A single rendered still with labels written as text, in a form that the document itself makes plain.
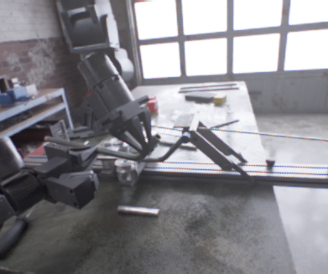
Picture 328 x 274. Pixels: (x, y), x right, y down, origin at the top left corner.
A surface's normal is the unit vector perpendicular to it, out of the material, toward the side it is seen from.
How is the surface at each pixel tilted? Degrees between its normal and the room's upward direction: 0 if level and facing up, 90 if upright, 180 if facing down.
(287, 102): 90
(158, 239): 0
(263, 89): 90
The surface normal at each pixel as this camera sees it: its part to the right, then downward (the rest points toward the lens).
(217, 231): -0.10, -0.91
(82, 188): 0.86, 0.13
